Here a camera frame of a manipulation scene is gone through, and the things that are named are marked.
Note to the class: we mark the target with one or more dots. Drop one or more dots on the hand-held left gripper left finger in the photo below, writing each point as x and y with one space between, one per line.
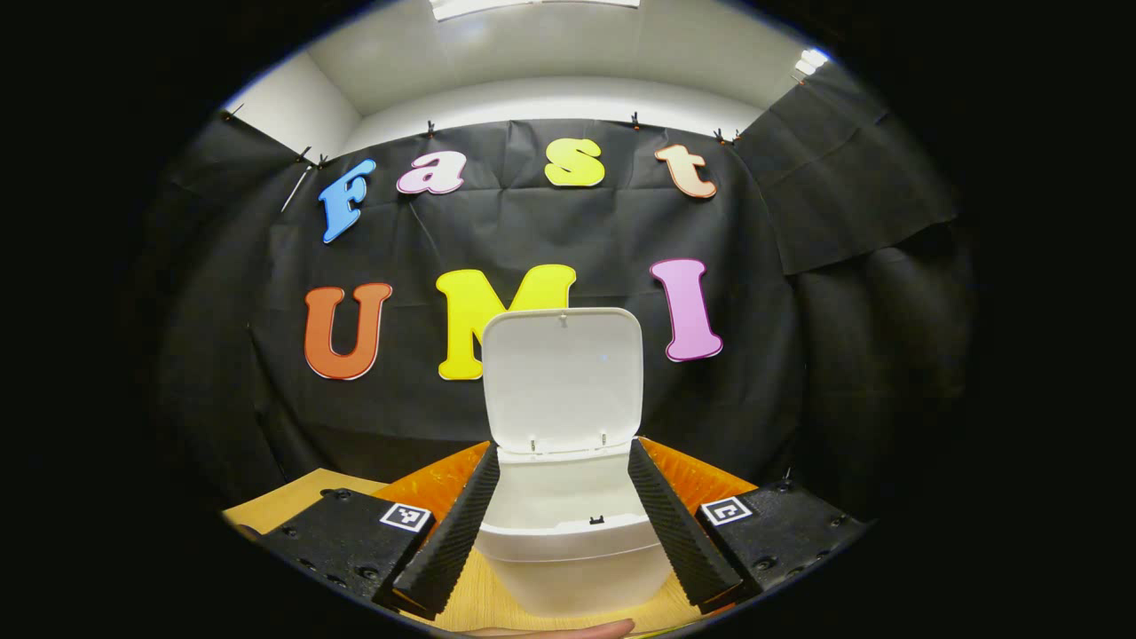
457 532

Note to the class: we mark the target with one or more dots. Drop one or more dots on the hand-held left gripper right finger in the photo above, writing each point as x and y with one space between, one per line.
674 532

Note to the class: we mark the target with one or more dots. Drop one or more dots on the white desktop garbage bin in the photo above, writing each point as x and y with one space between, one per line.
564 382

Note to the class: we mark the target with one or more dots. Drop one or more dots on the wooden desktop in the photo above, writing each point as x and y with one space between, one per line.
284 501

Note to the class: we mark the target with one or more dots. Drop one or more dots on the black backdrop cloth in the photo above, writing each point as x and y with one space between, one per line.
799 355

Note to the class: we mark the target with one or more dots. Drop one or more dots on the small ceiling light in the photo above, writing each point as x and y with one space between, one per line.
810 62

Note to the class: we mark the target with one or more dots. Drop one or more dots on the long ceiling light panel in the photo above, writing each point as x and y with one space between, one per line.
532 5

